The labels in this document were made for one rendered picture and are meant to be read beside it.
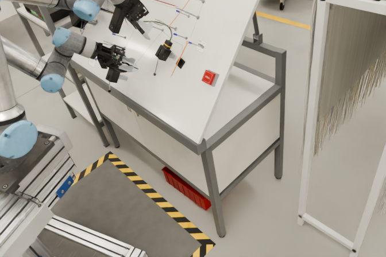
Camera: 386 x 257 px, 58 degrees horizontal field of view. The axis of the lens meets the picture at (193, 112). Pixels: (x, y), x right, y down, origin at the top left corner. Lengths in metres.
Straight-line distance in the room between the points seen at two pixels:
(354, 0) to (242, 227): 1.50
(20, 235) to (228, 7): 1.12
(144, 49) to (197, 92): 0.43
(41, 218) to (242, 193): 1.44
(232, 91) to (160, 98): 0.40
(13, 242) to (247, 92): 1.22
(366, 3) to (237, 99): 0.83
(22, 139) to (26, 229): 0.30
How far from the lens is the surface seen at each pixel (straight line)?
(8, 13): 4.71
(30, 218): 1.25
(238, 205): 2.33
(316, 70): 1.41
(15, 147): 1.09
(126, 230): 2.39
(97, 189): 2.65
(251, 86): 1.87
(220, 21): 1.52
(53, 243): 2.28
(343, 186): 2.47
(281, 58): 1.76
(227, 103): 1.78
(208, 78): 1.45
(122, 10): 1.36
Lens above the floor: 1.96
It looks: 42 degrees down
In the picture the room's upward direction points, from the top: 12 degrees counter-clockwise
